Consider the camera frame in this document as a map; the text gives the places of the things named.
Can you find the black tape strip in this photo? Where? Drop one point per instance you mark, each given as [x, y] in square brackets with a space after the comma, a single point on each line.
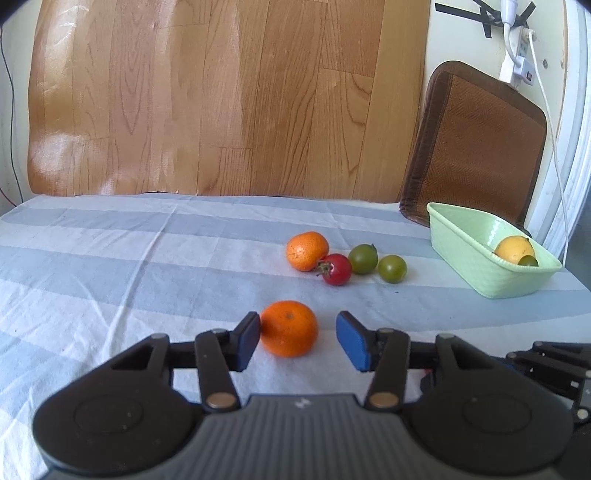
[461, 11]
[527, 11]
[487, 28]

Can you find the white ribbed door frame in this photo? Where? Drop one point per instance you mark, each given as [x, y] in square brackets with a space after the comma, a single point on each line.
[577, 138]

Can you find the blue white striped blanket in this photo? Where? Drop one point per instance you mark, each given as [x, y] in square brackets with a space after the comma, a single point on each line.
[115, 277]

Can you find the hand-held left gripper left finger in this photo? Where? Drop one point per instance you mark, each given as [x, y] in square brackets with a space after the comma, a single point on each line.
[247, 340]

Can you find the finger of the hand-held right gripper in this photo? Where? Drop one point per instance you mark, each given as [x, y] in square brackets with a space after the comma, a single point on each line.
[563, 353]
[545, 371]

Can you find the large yellow grapefruit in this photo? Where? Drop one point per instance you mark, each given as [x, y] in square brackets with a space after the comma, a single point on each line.
[512, 247]

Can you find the white plug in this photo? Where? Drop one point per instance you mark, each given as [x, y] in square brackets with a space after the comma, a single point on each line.
[509, 11]

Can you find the brown woven seat cushion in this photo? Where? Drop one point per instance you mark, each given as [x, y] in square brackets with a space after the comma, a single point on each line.
[480, 138]

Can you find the white power strip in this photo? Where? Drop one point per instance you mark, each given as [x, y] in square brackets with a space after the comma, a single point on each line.
[521, 57]

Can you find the wood pattern vinyl sheet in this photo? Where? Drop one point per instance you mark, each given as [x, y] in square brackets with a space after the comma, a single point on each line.
[184, 92]

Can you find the red tomato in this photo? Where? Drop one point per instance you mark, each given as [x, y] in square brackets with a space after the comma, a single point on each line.
[337, 271]

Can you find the green tomato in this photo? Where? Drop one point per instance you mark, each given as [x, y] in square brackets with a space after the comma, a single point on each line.
[392, 269]
[363, 259]

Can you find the light green plastic basket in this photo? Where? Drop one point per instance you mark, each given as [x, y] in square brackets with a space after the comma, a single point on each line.
[471, 267]

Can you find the orange tangerine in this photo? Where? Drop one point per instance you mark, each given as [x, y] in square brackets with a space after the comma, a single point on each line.
[291, 330]
[307, 249]

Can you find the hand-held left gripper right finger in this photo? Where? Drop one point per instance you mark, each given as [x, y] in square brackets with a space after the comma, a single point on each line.
[353, 342]

